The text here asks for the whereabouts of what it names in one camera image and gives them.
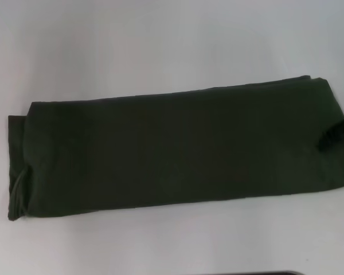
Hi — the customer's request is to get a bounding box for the dark green FREE t-shirt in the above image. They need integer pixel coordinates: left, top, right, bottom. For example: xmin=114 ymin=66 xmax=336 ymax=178
xmin=7 ymin=74 xmax=344 ymax=222

